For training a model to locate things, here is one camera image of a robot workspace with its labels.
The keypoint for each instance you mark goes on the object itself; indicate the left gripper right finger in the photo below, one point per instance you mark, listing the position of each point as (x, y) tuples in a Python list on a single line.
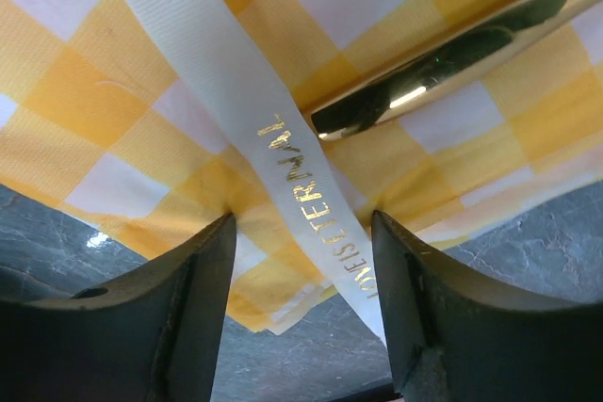
[(454, 331)]

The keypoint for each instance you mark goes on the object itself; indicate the cream ribbon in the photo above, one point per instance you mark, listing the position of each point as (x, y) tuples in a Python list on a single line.
[(211, 52)]

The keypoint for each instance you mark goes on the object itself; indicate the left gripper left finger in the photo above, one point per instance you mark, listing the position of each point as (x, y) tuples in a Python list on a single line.
[(152, 334)]

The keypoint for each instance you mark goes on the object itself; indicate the orange white checkered cloth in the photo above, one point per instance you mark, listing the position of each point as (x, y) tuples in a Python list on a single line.
[(95, 122)]

